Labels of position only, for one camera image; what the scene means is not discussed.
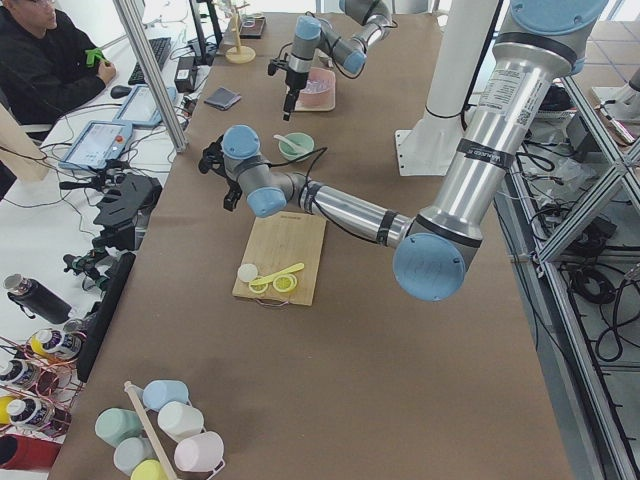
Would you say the dark wooden tray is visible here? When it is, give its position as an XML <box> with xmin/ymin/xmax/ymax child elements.
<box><xmin>240</xmin><ymin>17</ymin><xmax>266</xmax><ymax>39</ymax></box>

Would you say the seated person in black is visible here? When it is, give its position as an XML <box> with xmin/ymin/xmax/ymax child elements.
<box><xmin>1</xmin><ymin>1</ymin><xmax>117</xmax><ymax>125</ymax></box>

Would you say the grey folded cloth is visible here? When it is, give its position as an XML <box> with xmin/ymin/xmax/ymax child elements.
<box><xmin>204</xmin><ymin>87</ymin><xmax>242</xmax><ymax>111</ymax></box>

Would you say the black computer mouse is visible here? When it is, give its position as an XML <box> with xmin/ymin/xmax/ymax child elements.
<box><xmin>110</xmin><ymin>85</ymin><xmax>131</xmax><ymax>99</ymax></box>

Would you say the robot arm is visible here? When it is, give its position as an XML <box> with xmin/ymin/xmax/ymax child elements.
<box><xmin>268</xmin><ymin>1</ymin><xmax>395</xmax><ymax>121</ymax></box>
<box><xmin>221</xmin><ymin>1</ymin><xmax>605</xmax><ymax>301</ymax></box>

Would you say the blue teach pendant near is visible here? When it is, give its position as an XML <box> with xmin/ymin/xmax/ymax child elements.
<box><xmin>58</xmin><ymin>120</ymin><xmax>133</xmax><ymax>171</ymax></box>

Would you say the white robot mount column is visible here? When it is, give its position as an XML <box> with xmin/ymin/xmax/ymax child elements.
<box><xmin>395</xmin><ymin>0</ymin><xmax>502</xmax><ymax>176</ymax></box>

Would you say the blue teach pendant far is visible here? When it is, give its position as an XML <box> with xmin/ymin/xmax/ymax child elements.
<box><xmin>113</xmin><ymin>84</ymin><xmax>162</xmax><ymax>128</ymax></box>

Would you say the green plastic cup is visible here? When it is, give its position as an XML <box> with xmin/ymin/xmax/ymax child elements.
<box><xmin>94</xmin><ymin>408</ymin><xmax>143</xmax><ymax>447</ymax></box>

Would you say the black gripper tool stand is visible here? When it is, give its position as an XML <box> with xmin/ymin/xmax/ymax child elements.
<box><xmin>92</xmin><ymin>173</ymin><xmax>162</xmax><ymax>251</ymax></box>

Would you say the lemon slice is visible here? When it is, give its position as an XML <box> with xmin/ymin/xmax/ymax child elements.
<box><xmin>248</xmin><ymin>283</ymin><xmax>269</xmax><ymax>295</ymax></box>
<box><xmin>272</xmin><ymin>273</ymin><xmax>298</xmax><ymax>293</ymax></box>

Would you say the blue plastic cup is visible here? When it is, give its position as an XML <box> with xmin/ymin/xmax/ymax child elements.
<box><xmin>142</xmin><ymin>380</ymin><xmax>190</xmax><ymax>412</ymax></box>

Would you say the black power box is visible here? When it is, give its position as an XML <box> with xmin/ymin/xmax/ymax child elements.
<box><xmin>174</xmin><ymin>56</ymin><xmax>198</xmax><ymax>93</ymax></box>

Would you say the grey plastic cup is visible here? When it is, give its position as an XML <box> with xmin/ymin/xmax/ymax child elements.
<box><xmin>113</xmin><ymin>437</ymin><xmax>156</xmax><ymax>476</ymax></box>

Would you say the copper wire bottle rack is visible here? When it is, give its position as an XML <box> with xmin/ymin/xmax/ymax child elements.
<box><xmin>1</xmin><ymin>337</ymin><xmax>83</xmax><ymax>438</ymax></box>

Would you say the black water bottle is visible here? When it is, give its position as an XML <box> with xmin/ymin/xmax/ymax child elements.
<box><xmin>3</xmin><ymin>274</ymin><xmax>72</xmax><ymax>325</ymax></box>

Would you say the yellow plastic cup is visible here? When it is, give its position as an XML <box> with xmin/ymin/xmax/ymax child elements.
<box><xmin>130</xmin><ymin>459</ymin><xmax>168</xmax><ymax>480</ymax></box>

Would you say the lemon slice lower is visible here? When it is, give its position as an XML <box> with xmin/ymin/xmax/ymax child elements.
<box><xmin>248</xmin><ymin>283</ymin><xmax>269</xmax><ymax>295</ymax></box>

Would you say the wooden cup stand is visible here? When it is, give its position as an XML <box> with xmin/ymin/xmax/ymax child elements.
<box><xmin>225</xmin><ymin>1</ymin><xmax>256</xmax><ymax>64</ymax></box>

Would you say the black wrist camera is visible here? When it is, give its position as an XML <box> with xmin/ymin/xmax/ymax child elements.
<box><xmin>198</xmin><ymin>142</ymin><xmax>226</xmax><ymax>177</ymax></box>
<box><xmin>267</xmin><ymin>58</ymin><xmax>288</xmax><ymax>76</ymax></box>

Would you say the aluminium frame post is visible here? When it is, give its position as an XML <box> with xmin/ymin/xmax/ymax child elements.
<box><xmin>113</xmin><ymin>0</ymin><xmax>188</xmax><ymax>153</ymax></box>

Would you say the white steamed bun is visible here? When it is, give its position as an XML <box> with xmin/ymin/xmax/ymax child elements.
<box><xmin>237</xmin><ymin>263</ymin><xmax>259</xmax><ymax>283</ymax></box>

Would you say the beige serving tray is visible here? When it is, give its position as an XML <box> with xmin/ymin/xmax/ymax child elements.
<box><xmin>295</xmin><ymin>81</ymin><xmax>336</xmax><ymax>112</ymax></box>

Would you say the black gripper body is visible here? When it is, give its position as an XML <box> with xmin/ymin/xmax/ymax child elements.
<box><xmin>224</xmin><ymin>176</ymin><xmax>243</xmax><ymax>201</ymax></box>
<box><xmin>285</xmin><ymin>68</ymin><xmax>306</xmax><ymax>92</ymax></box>

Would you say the pink plastic cup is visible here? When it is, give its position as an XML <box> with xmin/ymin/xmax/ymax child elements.
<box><xmin>174</xmin><ymin>431</ymin><xmax>225</xmax><ymax>472</ymax></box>

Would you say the pink bowl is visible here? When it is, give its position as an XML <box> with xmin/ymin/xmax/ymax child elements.
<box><xmin>298</xmin><ymin>67</ymin><xmax>336</xmax><ymax>107</ymax></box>

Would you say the yellow sauce bottle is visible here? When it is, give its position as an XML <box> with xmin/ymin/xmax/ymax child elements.
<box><xmin>30</xmin><ymin>329</ymin><xmax>84</xmax><ymax>361</ymax></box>

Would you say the black keyboard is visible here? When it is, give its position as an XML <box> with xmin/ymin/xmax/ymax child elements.
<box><xmin>127</xmin><ymin>37</ymin><xmax>173</xmax><ymax>86</ymax></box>

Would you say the wooden cup rack rod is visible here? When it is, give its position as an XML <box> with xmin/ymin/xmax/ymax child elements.
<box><xmin>124</xmin><ymin>380</ymin><xmax>179</xmax><ymax>480</ymax></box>

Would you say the lemon slice upper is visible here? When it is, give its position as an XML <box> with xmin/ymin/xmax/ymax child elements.
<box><xmin>272</xmin><ymin>273</ymin><xmax>298</xmax><ymax>293</ymax></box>

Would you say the pile of ice cubes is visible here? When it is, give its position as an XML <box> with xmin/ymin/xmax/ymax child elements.
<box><xmin>303</xmin><ymin>78</ymin><xmax>332</xmax><ymax>95</ymax></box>

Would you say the white ceramic spoon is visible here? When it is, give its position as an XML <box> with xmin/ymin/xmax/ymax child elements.
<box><xmin>273</xmin><ymin>134</ymin><xmax>307</xmax><ymax>154</ymax></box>

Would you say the black bar on table edge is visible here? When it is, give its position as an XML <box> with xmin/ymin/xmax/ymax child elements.
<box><xmin>76</xmin><ymin>252</ymin><xmax>136</xmax><ymax>383</ymax></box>

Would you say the white plastic cup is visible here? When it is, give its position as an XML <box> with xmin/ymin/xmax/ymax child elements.
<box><xmin>157</xmin><ymin>401</ymin><xmax>204</xmax><ymax>442</ymax></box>

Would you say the bamboo cutting board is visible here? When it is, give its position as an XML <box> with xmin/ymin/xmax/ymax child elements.
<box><xmin>232</xmin><ymin>211</ymin><xmax>326</xmax><ymax>306</ymax></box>

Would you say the mint green bowl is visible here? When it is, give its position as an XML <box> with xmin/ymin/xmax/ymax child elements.
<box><xmin>274</xmin><ymin>132</ymin><xmax>315</xmax><ymax>162</ymax></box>

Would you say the blue teach pendant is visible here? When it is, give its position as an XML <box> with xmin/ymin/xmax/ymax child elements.
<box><xmin>113</xmin><ymin>84</ymin><xmax>162</xmax><ymax>128</ymax></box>
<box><xmin>58</xmin><ymin>120</ymin><xmax>133</xmax><ymax>171</ymax></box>

